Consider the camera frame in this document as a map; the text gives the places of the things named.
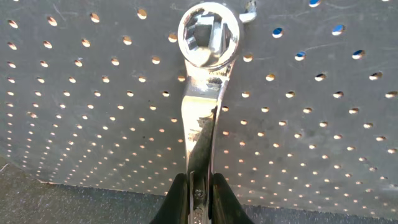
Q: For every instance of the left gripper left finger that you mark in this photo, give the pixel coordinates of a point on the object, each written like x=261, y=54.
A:
x=175, y=205

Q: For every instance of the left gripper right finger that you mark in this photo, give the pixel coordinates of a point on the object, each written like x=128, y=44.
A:
x=224, y=205

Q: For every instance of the silver wrench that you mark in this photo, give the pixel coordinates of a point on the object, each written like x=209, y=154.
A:
x=199, y=118

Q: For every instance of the black pegboard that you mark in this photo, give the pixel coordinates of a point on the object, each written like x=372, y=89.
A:
x=93, y=124

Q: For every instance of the metal hook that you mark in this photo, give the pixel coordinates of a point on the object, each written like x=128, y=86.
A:
x=248, y=14

